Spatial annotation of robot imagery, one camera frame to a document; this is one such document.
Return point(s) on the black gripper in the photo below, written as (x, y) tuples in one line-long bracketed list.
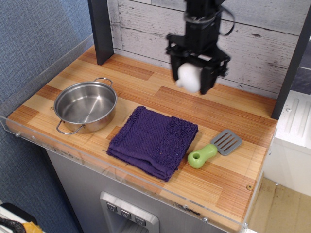
[(199, 46)]

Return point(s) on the white egg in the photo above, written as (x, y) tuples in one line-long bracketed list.
[(189, 77)]

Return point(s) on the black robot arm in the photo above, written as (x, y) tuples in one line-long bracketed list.
[(197, 10)]

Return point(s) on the folded purple cloth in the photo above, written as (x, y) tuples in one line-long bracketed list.
[(153, 142)]

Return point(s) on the green grey toy spatula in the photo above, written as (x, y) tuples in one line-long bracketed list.
[(224, 144)]

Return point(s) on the white toy sink unit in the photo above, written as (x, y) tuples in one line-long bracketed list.
[(288, 162)]

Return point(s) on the grey toy fridge cabinet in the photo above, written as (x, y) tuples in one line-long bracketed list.
[(83, 187)]

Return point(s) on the silver dispenser button panel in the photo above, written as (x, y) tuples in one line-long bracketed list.
[(124, 217)]

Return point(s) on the yellow object at corner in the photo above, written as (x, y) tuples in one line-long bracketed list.
[(30, 227)]

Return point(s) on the right dark grey post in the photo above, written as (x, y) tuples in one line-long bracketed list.
[(293, 67)]

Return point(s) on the clear acrylic guard rail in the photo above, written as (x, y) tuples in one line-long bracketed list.
[(36, 65)]

